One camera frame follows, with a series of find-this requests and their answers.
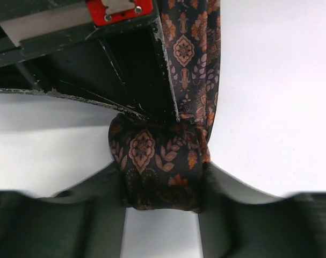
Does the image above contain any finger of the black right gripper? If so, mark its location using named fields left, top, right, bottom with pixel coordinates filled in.
left=17, top=16, right=178, bottom=121

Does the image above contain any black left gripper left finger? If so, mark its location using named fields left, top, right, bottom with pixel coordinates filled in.
left=0, top=163, right=126, bottom=257

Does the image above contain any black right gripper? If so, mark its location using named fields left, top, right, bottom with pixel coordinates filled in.
left=0, top=1, right=159, bottom=93

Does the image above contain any dark brown paisley tie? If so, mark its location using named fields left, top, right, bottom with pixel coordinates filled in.
left=108, top=1, right=221, bottom=213

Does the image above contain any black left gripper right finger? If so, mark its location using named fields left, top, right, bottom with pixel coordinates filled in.
left=198, top=164, right=326, bottom=257

